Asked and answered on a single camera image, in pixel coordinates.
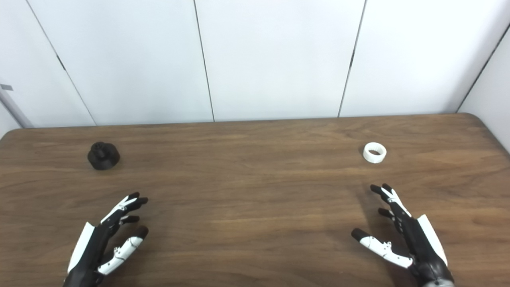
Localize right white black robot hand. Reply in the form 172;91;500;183
351;183;455;287

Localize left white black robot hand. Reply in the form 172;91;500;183
64;192;149;287

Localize round black plastic part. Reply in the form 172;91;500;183
88;142;120;171

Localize white toothed plastic ring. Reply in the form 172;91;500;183
363;142;387;164

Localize grey wall corner post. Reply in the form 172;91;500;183
0;84;34;129

